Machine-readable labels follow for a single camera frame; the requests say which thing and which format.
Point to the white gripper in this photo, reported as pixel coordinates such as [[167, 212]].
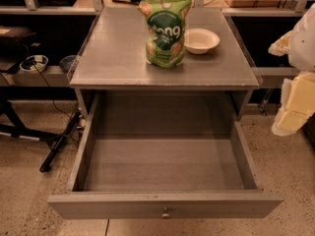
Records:
[[304, 46]]

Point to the green rice chip bag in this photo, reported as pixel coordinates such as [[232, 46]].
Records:
[[166, 20]]

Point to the open grey top drawer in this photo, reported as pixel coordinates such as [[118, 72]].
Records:
[[141, 152]]

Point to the grey cabinet with top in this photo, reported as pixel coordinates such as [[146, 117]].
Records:
[[115, 56]]

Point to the round metal drawer knob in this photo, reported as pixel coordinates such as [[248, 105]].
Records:
[[165, 214]]

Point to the white paper bowl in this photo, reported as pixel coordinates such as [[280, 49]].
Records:
[[200, 41]]

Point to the dark grey bowl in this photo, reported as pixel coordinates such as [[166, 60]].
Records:
[[67, 62]]

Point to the white bowl with cable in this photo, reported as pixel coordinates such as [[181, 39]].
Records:
[[34, 64]]

